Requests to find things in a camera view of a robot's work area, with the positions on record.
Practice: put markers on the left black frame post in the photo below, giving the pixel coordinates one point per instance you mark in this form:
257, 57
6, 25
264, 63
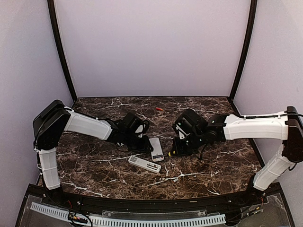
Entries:
60, 50

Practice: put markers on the right black frame post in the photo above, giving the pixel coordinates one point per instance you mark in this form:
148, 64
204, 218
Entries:
245, 49

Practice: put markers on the black frame post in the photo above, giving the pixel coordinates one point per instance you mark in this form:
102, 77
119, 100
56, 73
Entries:
245, 49
60, 50

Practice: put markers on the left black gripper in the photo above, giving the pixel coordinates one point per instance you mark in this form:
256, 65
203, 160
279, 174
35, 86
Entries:
144, 146

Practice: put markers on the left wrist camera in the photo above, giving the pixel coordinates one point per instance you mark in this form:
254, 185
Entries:
142, 129

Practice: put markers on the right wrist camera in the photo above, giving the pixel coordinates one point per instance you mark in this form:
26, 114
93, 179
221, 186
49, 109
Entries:
182, 133

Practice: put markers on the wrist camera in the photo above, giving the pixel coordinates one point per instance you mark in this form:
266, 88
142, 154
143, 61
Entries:
182, 133
142, 129

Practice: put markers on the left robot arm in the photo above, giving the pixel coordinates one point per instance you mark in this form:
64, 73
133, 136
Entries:
57, 118

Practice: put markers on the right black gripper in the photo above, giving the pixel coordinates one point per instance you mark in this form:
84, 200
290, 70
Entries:
179, 150

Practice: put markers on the grey remote control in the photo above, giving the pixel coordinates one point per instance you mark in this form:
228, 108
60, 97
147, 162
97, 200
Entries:
157, 153

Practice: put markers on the white slotted cable duct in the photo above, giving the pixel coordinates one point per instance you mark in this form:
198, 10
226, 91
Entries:
130, 219

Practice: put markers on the white slim remote control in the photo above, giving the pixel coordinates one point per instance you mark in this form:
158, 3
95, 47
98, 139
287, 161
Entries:
149, 166

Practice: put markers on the black front rail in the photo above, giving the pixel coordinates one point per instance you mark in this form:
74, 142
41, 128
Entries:
225, 204

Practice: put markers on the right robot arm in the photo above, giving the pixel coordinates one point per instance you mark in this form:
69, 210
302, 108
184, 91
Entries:
194, 132

